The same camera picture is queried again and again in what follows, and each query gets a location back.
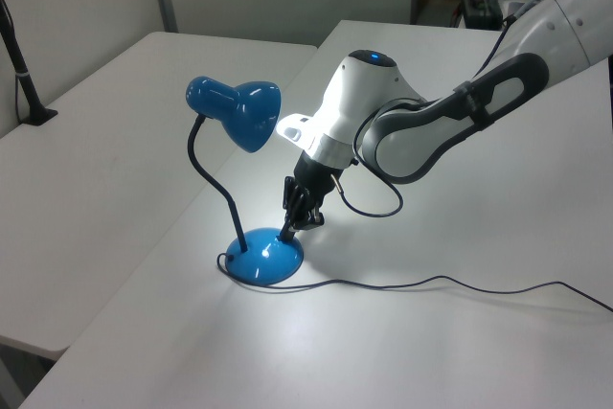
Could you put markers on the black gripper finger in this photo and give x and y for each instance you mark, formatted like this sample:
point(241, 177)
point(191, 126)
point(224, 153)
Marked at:
point(296, 205)
point(316, 220)

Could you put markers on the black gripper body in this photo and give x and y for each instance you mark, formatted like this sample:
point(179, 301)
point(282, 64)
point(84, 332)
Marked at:
point(316, 176)

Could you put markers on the blue gooseneck desk lamp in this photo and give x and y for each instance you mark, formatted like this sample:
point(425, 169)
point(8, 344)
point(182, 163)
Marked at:
point(256, 112)

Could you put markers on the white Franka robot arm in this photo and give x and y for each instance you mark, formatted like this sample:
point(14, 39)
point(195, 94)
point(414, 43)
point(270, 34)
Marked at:
point(412, 131)

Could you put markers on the black pole with table clamp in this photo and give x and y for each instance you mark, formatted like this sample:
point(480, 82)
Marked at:
point(29, 88)

